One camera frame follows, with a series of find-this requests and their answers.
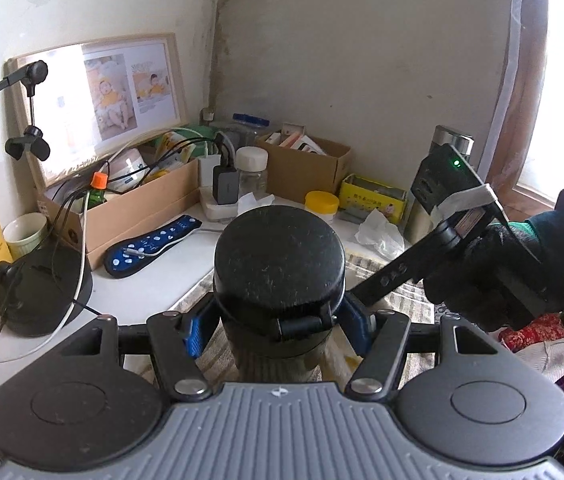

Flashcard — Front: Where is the black thermos bottle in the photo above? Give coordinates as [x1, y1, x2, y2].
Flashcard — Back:
[213, 205, 346, 384]

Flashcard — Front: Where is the black gloved right hand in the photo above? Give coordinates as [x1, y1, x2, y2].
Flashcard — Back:
[424, 220, 561, 332]

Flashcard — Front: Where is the steel thermos bottle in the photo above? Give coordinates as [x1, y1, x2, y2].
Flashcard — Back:
[402, 125, 474, 245]

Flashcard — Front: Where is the blue white dotted case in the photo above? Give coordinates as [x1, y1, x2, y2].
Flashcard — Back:
[103, 214, 203, 278]

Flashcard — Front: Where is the crumpled white tissue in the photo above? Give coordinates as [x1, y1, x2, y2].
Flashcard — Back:
[355, 209, 404, 260]

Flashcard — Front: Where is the striped beige table mat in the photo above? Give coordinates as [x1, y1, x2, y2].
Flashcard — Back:
[138, 246, 438, 396]

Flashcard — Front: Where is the yellow green tin box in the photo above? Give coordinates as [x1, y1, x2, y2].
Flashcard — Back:
[339, 174, 407, 224]

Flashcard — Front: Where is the long cardboard box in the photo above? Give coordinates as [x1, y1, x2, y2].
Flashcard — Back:
[58, 159, 199, 269]

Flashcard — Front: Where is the white power strip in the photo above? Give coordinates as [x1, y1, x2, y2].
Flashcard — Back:
[197, 154, 237, 223]

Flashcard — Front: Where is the yellow lid plastic jar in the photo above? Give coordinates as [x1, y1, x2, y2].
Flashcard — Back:
[303, 191, 339, 223]

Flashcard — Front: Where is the black charger plug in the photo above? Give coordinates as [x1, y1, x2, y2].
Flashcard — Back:
[211, 165, 239, 205]

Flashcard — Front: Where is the orange cap green bottle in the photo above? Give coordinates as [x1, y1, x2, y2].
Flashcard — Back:
[85, 171, 108, 209]

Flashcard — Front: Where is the white jar in box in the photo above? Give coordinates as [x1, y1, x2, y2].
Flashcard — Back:
[107, 148, 147, 193]

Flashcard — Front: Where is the pale green ceramic cup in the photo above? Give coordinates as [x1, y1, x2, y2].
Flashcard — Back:
[3, 212, 47, 260]

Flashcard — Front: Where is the small cardboard box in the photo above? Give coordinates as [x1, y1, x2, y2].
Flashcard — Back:
[256, 133, 353, 203]

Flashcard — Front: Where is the white lid glass jar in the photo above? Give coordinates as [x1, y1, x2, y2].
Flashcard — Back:
[235, 146, 268, 200]

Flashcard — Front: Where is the wooden picture frame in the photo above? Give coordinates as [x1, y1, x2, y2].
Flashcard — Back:
[4, 34, 189, 191]

